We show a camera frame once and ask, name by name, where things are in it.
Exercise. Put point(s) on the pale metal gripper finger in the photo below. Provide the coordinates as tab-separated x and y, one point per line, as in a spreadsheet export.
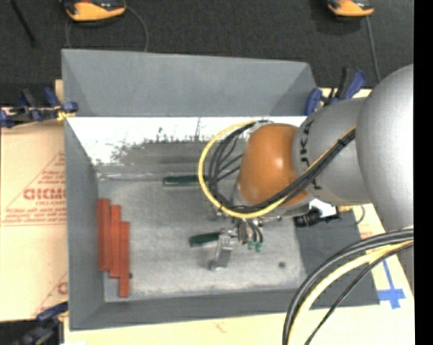
220	216
222	252

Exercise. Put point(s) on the dark green flat block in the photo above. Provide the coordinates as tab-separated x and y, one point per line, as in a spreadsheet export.
180	180
204	238

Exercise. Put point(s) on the brown cardboard board red print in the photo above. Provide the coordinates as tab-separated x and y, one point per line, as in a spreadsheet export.
29	228

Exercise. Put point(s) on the black cylinder on white bracket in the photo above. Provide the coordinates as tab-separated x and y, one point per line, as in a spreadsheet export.
310	218

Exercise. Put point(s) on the grey metal bin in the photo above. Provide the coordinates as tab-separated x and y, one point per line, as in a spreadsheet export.
173	85

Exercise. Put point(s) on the red-brown flat block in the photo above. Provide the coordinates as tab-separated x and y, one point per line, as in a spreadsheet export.
124	261
115	241
103	234

